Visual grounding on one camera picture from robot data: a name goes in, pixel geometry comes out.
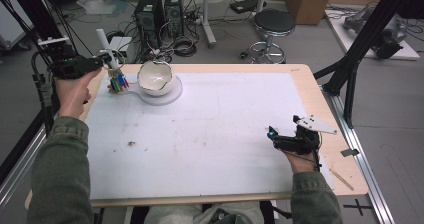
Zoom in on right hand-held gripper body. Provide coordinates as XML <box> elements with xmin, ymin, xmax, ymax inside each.
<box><xmin>272</xmin><ymin>114</ymin><xmax>338</xmax><ymax>156</ymax></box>

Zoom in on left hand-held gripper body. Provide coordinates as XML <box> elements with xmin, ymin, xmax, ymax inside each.
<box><xmin>37</xmin><ymin>36</ymin><xmax>105</xmax><ymax>81</ymax></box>

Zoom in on bundle of coloured markers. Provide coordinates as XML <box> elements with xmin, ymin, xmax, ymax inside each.
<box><xmin>106</xmin><ymin>67</ymin><xmax>130</xmax><ymax>94</ymax></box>

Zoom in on white egg-shaped ceramic bowl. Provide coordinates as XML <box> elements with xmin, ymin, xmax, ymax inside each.
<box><xmin>136</xmin><ymin>59</ymin><xmax>175</xmax><ymax>97</ymax></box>

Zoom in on person's right hand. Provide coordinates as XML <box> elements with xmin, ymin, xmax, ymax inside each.
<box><xmin>283</xmin><ymin>148</ymin><xmax>322</xmax><ymax>175</ymax></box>

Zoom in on person's left hand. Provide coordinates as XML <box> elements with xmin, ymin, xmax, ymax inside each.
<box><xmin>53</xmin><ymin>67</ymin><xmax>103</xmax><ymax>120</ymax></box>

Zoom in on white small box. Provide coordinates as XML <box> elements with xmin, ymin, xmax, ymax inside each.
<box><xmin>108</xmin><ymin>35</ymin><xmax>133</xmax><ymax>57</ymax></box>

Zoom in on clear plastic bag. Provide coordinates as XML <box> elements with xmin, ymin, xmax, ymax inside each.
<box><xmin>76</xmin><ymin>0</ymin><xmax>129</xmax><ymax>17</ymax></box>

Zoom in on thin wooden stick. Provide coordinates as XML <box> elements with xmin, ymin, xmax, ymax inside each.
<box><xmin>329</xmin><ymin>168</ymin><xmax>355</xmax><ymax>192</ymax></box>

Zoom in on black computer tower with sticker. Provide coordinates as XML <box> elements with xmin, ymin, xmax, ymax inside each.
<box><xmin>134</xmin><ymin>0</ymin><xmax>166</xmax><ymax>35</ymax></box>

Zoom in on white table mat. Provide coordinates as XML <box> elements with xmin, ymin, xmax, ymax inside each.
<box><xmin>84</xmin><ymin>72</ymin><xmax>334</xmax><ymax>200</ymax></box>

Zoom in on white panel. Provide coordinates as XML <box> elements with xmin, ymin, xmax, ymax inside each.
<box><xmin>0</xmin><ymin>0</ymin><xmax>34</xmax><ymax>50</ymax></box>

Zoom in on black round stool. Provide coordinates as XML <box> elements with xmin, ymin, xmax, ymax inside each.
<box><xmin>240</xmin><ymin>8</ymin><xmax>297</xmax><ymax>64</ymax></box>

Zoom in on person's legs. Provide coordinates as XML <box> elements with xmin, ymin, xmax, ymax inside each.
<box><xmin>143</xmin><ymin>200</ymin><xmax>266</xmax><ymax>224</ymax></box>

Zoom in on black flat box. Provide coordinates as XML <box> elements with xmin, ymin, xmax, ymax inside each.
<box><xmin>229</xmin><ymin>0</ymin><xmax>268</xmax><ymax>14</ymax></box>

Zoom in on grey machine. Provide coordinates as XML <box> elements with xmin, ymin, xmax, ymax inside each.
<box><xmin>343</xmin><ymin>7</ymin><xmax>409</xmax><ymax>60</ymax></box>

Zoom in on large cardboard box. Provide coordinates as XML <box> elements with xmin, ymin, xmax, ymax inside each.
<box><xmin>285</xmin><ymin>0</ymin><xmax>336</xmax><ymax>26</ymax></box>

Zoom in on white floor board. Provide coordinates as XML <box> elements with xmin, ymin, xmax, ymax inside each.
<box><xmin>324</xmin><ymin>8</ymin><xmax>421</xmax><ymax>61</ymax></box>

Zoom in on white upright post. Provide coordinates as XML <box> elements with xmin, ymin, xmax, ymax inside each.
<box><xmin>95</xmin><ymin>28</ymin><xmax>120</xmax><ymax>71</ymax></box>

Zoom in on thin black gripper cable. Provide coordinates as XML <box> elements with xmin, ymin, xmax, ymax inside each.
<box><xmin>313</xmin><ymin>133</ymin><xmax>324</xmax><ymax>172</ymax></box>

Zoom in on thick black cable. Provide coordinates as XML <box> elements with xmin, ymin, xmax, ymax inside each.
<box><xmin>30</xmin><ymin>49</ymin><xmax>58</xmax><ymax>118</ymax></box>

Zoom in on grey metal bracket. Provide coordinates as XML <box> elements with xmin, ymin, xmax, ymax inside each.
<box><xmin>340</xmin><ymin>148</ymin><xmax>360</xmax><ymax>158</ymax></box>

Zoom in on black metal frame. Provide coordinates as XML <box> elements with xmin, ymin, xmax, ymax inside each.
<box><xmin>6</xmin><ymin>0</ymin><xmax>64</xmax><ymax>52</ymax></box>
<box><xmin>313</xmin><ymin>0</ymin><xmax>414</xmax><ymax>128</ymax></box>

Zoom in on aluminium rail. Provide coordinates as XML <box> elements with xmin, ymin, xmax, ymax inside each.
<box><xmin>321</xmin><ymin>83</ymin><xmax>396</xmax><ymax>224</ymax></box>
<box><xmin>0</xmin><ymin>127</ymin><xmax>48</xmax><ymax>208</ymax></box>

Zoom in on white round base plate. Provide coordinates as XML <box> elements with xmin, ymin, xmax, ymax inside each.
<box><xmin>109</xmin><ymin>75</ymin><xmax>184</xmax><ymax>107</ymax></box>

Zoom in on coiled black cables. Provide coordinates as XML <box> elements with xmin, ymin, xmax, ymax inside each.
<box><xmin>173</xmin><ymin>37</ymin><xmax>198</xmax><ymax>58</ymax></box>

